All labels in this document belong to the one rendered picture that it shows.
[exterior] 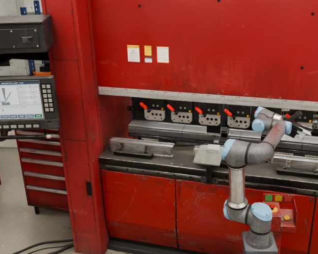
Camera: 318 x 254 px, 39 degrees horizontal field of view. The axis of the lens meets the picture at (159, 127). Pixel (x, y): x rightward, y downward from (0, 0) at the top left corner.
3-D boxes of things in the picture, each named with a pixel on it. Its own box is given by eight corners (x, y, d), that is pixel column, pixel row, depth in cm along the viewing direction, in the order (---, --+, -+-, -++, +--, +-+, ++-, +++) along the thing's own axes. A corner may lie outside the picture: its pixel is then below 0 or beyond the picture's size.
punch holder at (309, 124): (287, 132, 295) (289, 109, 289) (287, 127, 303) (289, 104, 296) (311, 134, 291) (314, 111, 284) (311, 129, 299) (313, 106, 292)
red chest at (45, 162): (29, 217, 417) (11, 119, 377) (55, 189, 461) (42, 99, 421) (76, 225, 404) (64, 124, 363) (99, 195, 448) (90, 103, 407)
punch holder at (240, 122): (227, 126, 306) (227, 104, 300) (228, 122, 314) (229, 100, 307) (249, 128, 302) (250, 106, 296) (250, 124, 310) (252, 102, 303)
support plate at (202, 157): (192, 163, 299) (192, 162, 298) (200, 146, 322) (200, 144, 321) (219, 166, 294) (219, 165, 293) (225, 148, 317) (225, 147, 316)
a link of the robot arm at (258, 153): (269, 152, 218) (293, 116, 256) (247, 148, 223) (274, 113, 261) (267, 173, 223) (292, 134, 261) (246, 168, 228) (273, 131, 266)
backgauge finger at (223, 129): (207, 144, 325) (207, 138, 323) (213, 130, 347) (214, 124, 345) (223, 146, 321) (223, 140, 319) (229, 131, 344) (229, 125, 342)
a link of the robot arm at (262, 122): (269, 124, 255) (274, 115, 263) (250, 120, 260) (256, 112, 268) (269, 135, 259) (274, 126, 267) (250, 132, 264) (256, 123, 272)
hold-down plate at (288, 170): (276, 173, 305) (276, 170, 304) (276, 170, 310) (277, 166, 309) (322, 179, 297) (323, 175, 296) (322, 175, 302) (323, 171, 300)
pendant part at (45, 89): (-8, 131, 296) (-19, 79, 281) (-3, 124, 307) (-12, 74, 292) (59, 129, 295) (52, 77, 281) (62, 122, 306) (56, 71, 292)
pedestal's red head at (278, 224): (262, 231, 283) (264, 207, 275) (261, 215, 297) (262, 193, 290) (295, 233, 280) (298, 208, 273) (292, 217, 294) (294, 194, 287)
